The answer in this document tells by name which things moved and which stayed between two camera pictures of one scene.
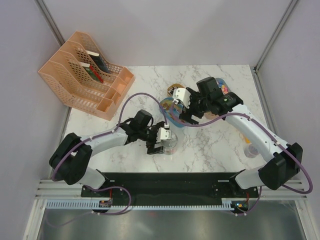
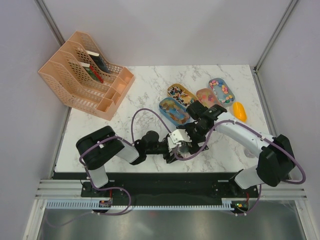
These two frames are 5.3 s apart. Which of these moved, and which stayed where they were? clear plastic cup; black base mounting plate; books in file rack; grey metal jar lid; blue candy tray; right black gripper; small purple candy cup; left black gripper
Moved: right black gripper; left black gripper; grey metal jar lid; clear plastic cup
Stayed: books in file rack; black base mounting plate; small purple candy cup; blue candy tray
